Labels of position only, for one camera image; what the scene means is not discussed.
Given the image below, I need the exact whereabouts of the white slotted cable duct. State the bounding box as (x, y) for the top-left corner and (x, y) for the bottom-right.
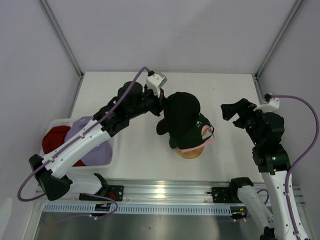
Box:
(43, 203), (232, 216)

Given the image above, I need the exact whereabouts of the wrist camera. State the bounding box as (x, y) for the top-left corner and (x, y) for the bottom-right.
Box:
(253, 93), (280, 113)
(146, 70), (168, 98)

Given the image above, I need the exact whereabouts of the black left mounting bracket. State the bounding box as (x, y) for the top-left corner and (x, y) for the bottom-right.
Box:
(107, 185), (125, 202)

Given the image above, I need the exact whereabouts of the wooden hat stand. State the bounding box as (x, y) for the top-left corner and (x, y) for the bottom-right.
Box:
(175, 147), (204, 160)

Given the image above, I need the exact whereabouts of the black right mounting bracket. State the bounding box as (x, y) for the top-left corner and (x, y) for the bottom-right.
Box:
(206, 187), (236, 204)

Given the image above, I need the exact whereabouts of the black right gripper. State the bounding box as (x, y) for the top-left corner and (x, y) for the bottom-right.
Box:
(219, 98), (267, 146)

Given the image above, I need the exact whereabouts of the red cap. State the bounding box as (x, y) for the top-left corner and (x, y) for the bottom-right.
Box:
(42, 125), (71, 154)

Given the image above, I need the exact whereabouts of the aluminium frame post right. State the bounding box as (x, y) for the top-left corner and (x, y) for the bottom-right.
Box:
(255, 0), (306, 80)

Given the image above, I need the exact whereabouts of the black mounting bracket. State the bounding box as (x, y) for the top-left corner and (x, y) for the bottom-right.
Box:
(107, 185), (125, 202)
(206, 187), (236, 204)

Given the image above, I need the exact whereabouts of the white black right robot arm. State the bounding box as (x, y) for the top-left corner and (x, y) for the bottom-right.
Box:
(220, 98), (309, 240)

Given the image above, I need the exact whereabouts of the white plastic bin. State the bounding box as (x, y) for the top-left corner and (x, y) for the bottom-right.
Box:
(46, 118), (119, 170)

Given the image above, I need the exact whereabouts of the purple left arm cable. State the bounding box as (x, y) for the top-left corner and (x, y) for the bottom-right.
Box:
(16, 66), (153, 223)

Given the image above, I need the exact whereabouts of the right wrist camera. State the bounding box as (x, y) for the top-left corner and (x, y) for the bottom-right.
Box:
(253, 93), (280, 113)

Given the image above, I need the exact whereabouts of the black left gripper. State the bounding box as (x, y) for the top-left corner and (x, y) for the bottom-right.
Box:
(127, 84), (171, 120)

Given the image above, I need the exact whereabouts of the black cap gold logo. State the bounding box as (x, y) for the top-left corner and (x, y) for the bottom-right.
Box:
(156, 91), (201, 138)

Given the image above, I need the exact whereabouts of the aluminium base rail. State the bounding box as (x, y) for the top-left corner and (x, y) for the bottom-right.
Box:
(34, 177), (306, 208)

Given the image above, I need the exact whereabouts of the dark green cap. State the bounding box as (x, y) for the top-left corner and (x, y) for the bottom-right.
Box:
(169, 113), (215, 153)

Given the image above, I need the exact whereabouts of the aluminium frame post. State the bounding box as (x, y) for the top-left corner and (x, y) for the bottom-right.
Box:
(255, 0), (306, 80)
(37, 0), (84, 79)

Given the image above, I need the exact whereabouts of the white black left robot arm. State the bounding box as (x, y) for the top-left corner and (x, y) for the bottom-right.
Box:
(29, 80), (165, 201)

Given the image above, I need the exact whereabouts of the lilac cap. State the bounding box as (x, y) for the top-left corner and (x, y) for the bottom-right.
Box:
(64, 116), (113, 167)

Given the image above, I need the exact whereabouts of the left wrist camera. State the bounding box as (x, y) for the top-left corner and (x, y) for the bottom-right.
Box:
(146, 70), (168, 98)

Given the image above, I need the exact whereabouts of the aluminium frame post left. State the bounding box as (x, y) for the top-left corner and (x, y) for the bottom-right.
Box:
(37, 0), (84, 79)

